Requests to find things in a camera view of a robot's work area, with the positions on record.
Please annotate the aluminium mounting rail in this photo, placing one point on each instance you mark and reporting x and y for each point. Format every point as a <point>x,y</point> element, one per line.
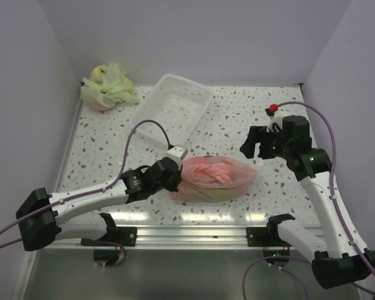
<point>170,237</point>

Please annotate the white plastic basket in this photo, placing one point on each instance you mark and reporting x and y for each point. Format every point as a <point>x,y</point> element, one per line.
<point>177,104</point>

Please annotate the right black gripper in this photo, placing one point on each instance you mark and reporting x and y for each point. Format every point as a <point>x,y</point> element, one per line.
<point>254,136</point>

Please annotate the green plastic bag with fruit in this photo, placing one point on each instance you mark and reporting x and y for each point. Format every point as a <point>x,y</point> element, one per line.
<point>106,87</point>

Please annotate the black base bracket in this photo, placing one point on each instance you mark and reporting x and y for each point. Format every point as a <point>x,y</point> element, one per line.
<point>115,236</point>
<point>262,237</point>

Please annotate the pink plastic bag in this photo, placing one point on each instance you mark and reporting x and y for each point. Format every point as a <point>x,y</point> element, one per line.
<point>213,179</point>

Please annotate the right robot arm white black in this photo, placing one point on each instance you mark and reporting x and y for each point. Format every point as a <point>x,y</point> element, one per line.
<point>341,257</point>

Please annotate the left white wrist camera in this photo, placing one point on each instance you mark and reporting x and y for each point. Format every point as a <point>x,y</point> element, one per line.
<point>177,153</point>

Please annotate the left black base bracket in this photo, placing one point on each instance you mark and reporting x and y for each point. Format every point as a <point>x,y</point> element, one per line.
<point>115,236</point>

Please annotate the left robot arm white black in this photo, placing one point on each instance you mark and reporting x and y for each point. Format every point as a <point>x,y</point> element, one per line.
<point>44,218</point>

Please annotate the right black base bracket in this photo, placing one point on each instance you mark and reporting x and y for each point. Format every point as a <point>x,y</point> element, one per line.
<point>262,237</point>

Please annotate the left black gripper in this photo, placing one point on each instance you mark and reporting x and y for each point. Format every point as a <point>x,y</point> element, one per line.
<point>177,179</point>

